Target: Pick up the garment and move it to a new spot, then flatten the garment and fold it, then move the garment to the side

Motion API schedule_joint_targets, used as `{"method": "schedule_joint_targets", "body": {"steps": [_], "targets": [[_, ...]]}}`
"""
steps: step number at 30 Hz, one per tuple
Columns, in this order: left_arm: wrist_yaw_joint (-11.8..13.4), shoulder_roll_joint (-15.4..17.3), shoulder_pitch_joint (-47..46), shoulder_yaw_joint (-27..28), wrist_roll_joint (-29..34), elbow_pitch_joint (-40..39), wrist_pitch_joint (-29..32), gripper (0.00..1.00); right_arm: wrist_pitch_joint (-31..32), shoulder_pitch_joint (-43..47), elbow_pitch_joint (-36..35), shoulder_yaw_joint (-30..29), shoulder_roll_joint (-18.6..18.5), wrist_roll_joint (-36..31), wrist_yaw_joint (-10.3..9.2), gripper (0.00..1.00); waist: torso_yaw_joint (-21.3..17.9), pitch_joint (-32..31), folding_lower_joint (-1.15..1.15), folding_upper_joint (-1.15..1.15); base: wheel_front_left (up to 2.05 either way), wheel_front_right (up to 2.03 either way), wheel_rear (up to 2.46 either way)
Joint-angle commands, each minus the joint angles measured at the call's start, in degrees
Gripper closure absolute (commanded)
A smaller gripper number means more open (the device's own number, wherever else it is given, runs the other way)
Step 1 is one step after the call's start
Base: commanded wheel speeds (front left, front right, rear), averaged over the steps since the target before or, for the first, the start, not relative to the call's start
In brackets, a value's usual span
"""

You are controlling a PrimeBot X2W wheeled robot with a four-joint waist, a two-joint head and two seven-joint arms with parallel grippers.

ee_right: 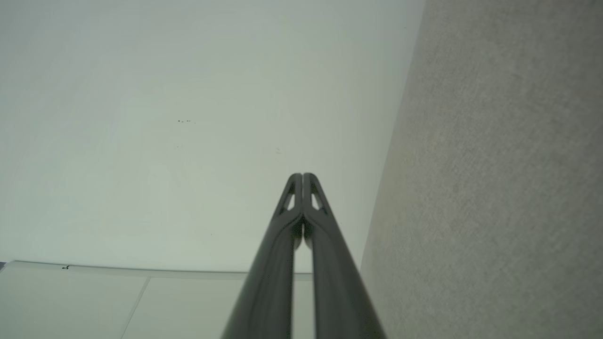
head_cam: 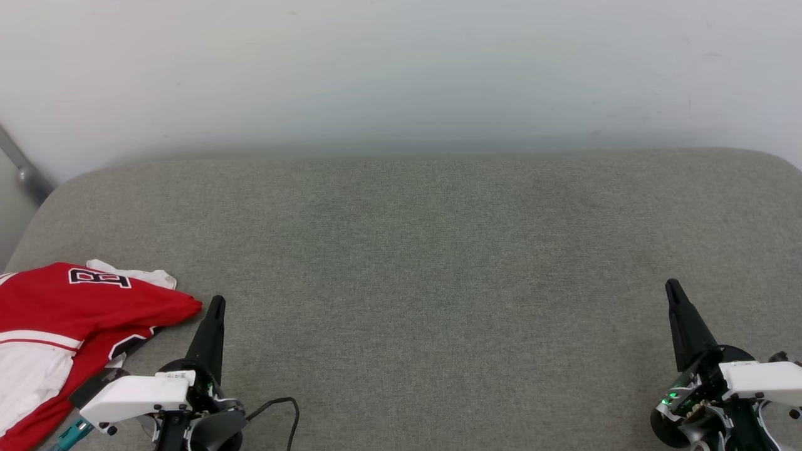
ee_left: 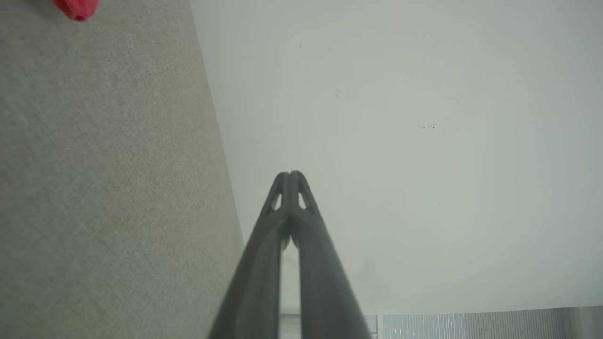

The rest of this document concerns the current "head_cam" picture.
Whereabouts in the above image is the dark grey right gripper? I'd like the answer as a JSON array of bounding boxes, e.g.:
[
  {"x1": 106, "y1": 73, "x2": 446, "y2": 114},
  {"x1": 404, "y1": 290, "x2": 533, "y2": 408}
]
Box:
[{"x1": 650, "y1": 279, "x2": 773, "y2": 451}]

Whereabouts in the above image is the teal cable connector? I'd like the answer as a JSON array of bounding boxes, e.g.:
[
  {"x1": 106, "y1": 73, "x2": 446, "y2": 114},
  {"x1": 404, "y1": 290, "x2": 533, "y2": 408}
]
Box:
[{"x1": 49, "y1": 418, "x2": 95, "y2": 451}]

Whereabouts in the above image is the grey fabric sofa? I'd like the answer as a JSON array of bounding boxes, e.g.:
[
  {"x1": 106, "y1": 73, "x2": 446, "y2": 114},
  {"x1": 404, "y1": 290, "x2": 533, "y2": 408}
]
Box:
[{"x1": 0, "y1": 147, "x2": 802, "y2": 451}]

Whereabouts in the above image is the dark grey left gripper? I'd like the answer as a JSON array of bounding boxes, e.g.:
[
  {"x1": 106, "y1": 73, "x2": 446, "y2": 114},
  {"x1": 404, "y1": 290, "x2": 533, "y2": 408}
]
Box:
[{"x1": 154, "y1": 296, "x2": 246, "y2": 451}]

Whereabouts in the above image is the thin black cable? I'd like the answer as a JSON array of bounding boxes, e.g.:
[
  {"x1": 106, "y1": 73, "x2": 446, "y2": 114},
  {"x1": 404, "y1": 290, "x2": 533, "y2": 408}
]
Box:
[{"x1": 246, "y1": 397, "x2": 300, "y2": 451}]

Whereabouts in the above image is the red and white jersey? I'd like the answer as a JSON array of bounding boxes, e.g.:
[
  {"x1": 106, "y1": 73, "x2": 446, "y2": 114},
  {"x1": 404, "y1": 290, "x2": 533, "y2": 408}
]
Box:
[{"x1": 0, "y1": 259, "x2": 203, "y2": 451}]

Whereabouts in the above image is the grey metal bar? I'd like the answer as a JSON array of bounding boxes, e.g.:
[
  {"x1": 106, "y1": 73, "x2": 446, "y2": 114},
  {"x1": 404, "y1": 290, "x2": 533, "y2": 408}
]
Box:
[{"x1": 0, "y1": 124, "x2": 56, "y2": 206}]

